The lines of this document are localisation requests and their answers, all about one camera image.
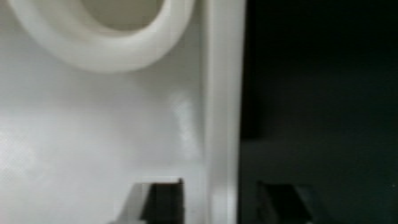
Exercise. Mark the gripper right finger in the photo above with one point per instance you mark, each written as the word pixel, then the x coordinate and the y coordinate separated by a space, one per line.
pixel 281 207

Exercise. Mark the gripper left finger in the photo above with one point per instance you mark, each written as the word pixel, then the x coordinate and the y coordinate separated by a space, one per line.
pixel 163 204

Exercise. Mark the white square tabletop tray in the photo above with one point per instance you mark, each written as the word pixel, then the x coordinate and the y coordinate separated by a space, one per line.
pixel 119 108

